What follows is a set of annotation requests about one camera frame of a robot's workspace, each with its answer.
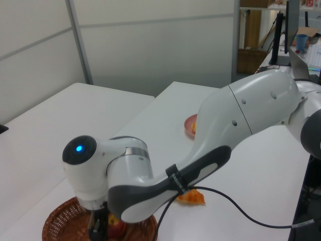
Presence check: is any pink plate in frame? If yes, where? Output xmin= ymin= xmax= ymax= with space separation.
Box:
xmin=184 ymin=113 xmax=199 ymax=139

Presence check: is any blue cup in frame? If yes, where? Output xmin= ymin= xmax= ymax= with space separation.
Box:
xmin=295 ymin=34 xmax=308 ymax=53

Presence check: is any grey partition post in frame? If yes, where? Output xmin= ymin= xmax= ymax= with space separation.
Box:
xmin=65 ymin=0 xmax=94 ymax=85

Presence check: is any black monitor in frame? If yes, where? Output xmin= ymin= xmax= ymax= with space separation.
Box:
xmin=284 ymin=0 xmax=300 ymax=55

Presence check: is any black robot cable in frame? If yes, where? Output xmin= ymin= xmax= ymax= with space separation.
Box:
xmin=155 ymin=185 xmax=315 ymax=241

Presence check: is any silver laptop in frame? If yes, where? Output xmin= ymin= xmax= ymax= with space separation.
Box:
xmin=287 ymin=47 xmax=312 ymax=80

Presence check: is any brown cardboard box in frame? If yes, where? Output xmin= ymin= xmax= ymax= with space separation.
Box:
xmin=237 ymin=48 xmax=268 ymax=74

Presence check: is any braided toy bread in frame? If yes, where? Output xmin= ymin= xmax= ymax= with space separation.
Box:
xmin=175 ymin=188 xmax=206 ymax=205

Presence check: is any brown woven basket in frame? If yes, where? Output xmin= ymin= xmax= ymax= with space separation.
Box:
xmin=42 ymin=196 xmax=159 ymax=241

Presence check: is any black monitor stand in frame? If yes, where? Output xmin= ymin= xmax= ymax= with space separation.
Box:
xmin=268 ymin=12 xmax=291 ymax=67

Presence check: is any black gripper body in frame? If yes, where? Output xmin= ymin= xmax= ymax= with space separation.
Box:
xmin=87 ymin=202 xmax=110 ymax=241

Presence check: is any red toy apple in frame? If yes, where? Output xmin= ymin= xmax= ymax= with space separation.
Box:
xmin=107 ymin=212 xmax=127 ymax=238

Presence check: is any black cable strap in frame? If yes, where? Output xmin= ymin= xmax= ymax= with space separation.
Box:
xmin=165 ymin=164 xmax=188 ymax=195

